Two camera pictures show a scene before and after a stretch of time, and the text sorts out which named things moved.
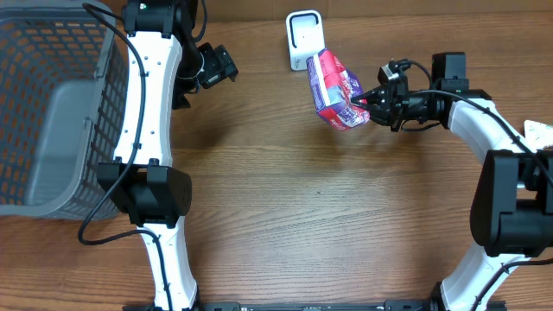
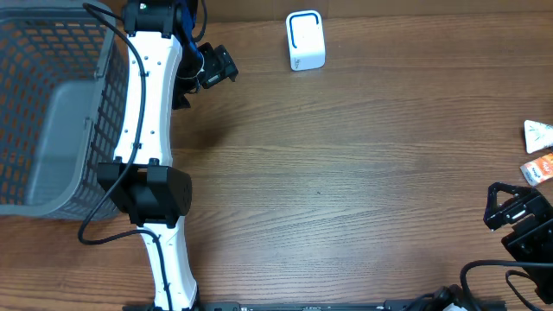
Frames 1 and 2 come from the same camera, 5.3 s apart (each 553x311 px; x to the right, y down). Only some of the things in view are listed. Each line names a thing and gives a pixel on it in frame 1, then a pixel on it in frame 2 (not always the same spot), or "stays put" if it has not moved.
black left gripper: (221, 66) stays put
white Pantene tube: (537, 136) stays put
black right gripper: (389, 102) -> (524, 243)
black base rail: (314, 305) stays put
